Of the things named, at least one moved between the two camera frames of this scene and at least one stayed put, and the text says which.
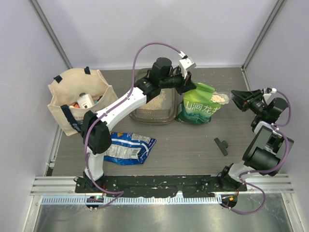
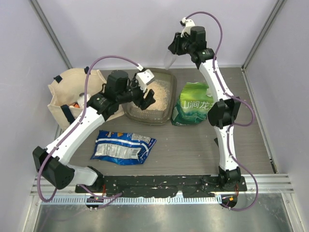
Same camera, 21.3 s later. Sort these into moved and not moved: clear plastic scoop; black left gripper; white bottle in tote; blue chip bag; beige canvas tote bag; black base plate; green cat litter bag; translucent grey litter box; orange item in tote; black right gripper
Moved: green cat litter bag; clear plastic scoop; black left gripper; black right gripper
Not moved: blue chip bag; translucent grey litter box; beige canvas tote bag; orange item in tote; white bottle in tote; black base plate
